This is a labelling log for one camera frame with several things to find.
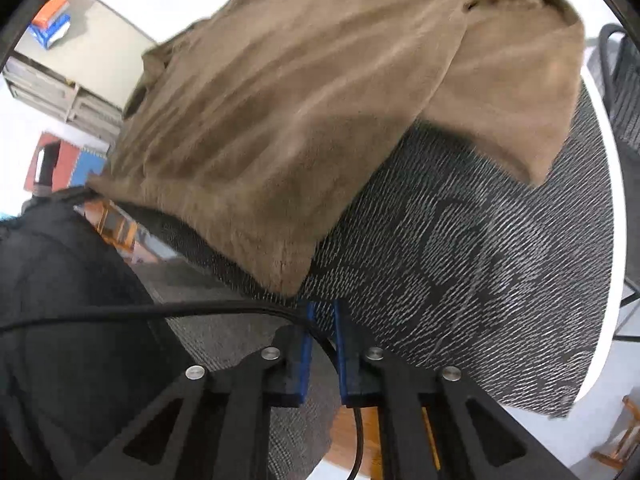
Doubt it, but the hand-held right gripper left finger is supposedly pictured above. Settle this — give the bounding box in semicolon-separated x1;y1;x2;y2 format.
75;301;317;480

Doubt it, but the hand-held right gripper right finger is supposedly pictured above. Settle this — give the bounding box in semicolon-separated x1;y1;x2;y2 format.
333;299;581;480

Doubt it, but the brown fleece garment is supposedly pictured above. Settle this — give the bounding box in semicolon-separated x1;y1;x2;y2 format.
87;0;586;297

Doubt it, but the grey fabric chair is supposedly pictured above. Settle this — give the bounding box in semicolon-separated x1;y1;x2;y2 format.
132;255;346;480

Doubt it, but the black dotted floral tablecloth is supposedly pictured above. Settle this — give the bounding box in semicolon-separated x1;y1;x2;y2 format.
115;80;617;418

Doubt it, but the wooden chair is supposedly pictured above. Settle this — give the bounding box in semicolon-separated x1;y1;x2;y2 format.
590;394;640;473
82;199;138;256

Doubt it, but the person's black jacket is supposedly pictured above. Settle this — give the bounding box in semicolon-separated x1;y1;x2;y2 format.
0;187;211;480

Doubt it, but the white round table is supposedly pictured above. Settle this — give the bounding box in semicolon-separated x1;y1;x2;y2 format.
575;71;630;406

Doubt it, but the red and blue foam mat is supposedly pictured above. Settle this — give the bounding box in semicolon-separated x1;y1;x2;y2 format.
24;131;110;196

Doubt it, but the beige drawer cabinet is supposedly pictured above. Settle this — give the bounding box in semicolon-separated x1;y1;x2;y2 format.
2;0;158;146

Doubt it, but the black metal mesh chair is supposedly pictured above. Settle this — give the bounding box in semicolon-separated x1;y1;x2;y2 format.
597;22;640;161

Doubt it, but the blue box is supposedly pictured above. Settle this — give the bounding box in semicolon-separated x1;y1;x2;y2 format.
27;14;72;51

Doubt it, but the orange box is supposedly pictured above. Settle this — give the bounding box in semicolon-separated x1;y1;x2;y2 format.
31;0;71;28

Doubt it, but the black cable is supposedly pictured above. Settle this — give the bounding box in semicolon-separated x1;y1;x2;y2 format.
0;301;363;480

